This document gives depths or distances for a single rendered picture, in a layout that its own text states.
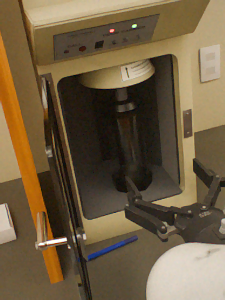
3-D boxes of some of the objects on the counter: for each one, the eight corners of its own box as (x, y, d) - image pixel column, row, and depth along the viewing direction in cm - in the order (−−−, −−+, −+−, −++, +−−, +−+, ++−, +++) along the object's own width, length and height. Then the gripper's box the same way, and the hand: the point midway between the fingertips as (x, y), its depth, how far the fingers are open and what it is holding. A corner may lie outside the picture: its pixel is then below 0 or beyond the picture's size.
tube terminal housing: (58, 194, 128) (-13, -110, 91) (162, 166, 134) (135, -130, 97) (76, 248, 107) (-7, -119, 69) (198, 212, 113) (183, -145, 75)
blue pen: (83, 259, 103) (82, 256, 103) (136, 237, 108) (135, 234, 107) (85, 262, 102) (84, 259, 102) (137, 239, 107) (137, 237, 106)
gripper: (291, 201, 66) (220, 140, 84) (135, 249, 61) (96, 174, 79) (287, 238, 70) (221, 173, 88) (140, 287, 65) (102, 207, 83)
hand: (163, 176), depth 83 cm, fingers open, 13 cm apart
